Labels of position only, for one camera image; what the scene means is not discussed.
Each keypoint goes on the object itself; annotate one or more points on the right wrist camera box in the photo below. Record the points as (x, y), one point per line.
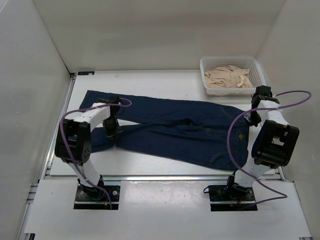
(263, 92)

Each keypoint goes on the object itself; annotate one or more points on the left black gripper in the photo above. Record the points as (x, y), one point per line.
(115, 132)

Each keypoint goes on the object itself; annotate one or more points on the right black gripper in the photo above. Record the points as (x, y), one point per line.
(254, 122)

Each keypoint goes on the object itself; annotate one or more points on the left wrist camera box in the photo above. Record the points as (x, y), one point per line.
(115, 100)

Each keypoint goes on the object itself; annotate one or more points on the dark blue denim trousers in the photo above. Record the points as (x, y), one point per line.
(194, 132)

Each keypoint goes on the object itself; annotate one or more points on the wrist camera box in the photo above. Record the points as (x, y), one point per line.
(263, 92)
(115, 100)

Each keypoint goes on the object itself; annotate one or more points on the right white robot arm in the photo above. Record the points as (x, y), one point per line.
(273, 146)

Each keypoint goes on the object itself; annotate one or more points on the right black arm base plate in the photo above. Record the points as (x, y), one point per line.
(223, 199)

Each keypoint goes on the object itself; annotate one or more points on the blue label sticker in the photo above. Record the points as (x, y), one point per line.
(86, 73)

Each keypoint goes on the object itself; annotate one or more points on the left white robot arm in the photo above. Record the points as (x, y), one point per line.
(74, 143)

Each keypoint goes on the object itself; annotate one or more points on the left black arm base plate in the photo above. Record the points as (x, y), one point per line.
(93, 199)

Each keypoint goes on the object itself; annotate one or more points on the beige trousers in basket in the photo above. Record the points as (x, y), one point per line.
(228, 77)

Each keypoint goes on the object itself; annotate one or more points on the white plastic mesh basket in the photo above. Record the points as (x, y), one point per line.
(256, 76)

